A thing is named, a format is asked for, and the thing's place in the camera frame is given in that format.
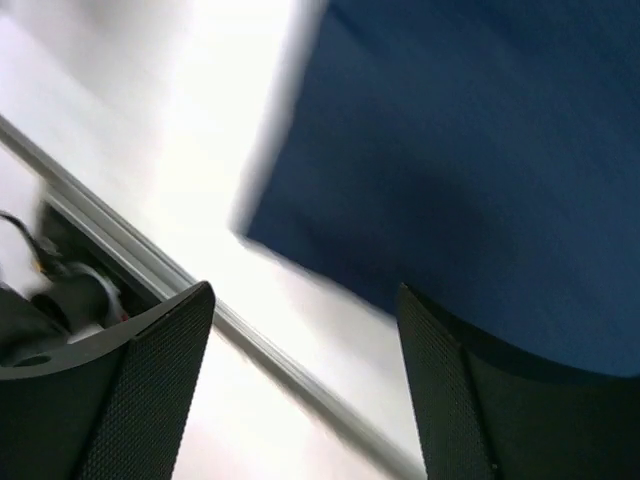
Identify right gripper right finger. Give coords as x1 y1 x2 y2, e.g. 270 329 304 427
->
397 286 639 480

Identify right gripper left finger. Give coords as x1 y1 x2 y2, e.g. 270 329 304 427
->
1 282 215 480

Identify dark blue denim jeans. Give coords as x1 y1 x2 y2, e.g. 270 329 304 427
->
245 1 639 376

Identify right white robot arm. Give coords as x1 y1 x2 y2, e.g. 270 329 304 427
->
1 282 639 479

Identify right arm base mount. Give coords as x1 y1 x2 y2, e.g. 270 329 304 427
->
1 202 160 342

